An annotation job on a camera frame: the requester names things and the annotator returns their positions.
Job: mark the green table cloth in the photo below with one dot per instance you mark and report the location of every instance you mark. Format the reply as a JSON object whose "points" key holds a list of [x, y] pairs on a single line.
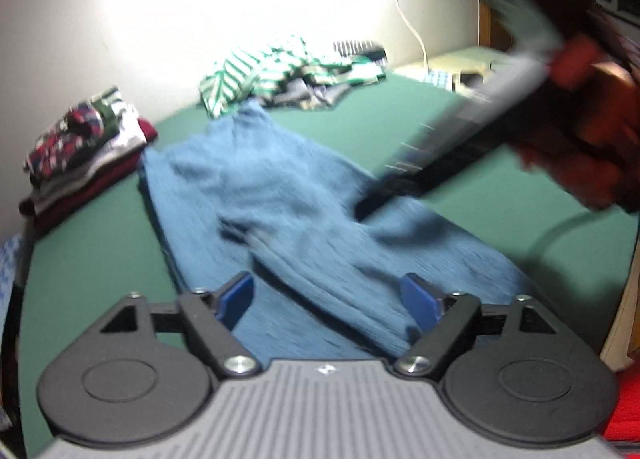
{"points": [[100, 249]]}

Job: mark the wooden door frame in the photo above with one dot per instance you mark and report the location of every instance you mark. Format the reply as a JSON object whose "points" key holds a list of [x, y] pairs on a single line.
{"points": [[495, 24]]}

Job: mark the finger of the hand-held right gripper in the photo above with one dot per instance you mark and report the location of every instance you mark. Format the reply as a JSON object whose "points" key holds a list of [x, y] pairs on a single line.
{"points": [[450, 149]]}

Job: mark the blue knit sweater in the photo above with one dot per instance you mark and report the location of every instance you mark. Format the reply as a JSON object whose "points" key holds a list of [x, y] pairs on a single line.
{"points": [[280, 199]]}

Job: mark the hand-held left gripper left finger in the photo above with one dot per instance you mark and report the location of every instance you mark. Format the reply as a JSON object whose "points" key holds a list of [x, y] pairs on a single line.
{"points": [[235, 299]]}

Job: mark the maroon knit sweater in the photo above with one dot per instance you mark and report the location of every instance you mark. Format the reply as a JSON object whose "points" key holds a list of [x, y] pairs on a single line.
{"points": [[75, 199]]}

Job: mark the grey knit garment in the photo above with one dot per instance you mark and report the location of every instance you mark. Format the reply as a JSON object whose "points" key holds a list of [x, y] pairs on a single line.
{"points": [[305, 94]]}

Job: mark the red cloth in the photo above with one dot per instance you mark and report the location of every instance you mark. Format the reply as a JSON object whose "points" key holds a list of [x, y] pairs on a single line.
{"points": [[625, 409]]}

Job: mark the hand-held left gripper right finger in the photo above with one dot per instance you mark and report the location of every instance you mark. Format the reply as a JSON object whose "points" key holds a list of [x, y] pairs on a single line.
{"points": [[422, 304]]}

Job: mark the green white striped shirt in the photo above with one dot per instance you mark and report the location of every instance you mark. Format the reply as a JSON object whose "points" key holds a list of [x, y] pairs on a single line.
{"points": [[240, 74]]}

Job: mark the orange wooden board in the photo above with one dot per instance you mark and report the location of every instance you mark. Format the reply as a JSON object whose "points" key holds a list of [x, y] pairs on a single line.
{"points": [[625, 324]]}

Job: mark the person's right hand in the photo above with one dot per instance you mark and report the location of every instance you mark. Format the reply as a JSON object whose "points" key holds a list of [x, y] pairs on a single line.
{"points": [[600, 139]]}

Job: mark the red plaid flannel shirt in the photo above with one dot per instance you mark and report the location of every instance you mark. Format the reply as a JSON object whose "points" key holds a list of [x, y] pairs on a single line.
{"points": [[65, 139]]}

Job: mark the white folded shirt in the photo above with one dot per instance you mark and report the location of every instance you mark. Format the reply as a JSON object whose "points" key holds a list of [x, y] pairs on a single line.
{"points": [[125, 131]]}

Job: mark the dark striped garment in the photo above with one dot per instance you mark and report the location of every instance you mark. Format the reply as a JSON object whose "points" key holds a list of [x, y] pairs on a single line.
{"points": [[357, 48]]}

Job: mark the white power strip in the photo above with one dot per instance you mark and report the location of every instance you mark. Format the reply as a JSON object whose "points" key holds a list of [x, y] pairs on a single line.
{"points": [[442, 79]]}

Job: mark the blue white patterned towel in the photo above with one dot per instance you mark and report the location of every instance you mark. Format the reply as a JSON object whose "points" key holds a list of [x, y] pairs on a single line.
{"points": [[11, 264]]}

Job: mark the dark green sweater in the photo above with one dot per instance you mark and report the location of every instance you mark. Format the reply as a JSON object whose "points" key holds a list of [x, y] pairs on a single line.
{"points": [[107, 104]]}

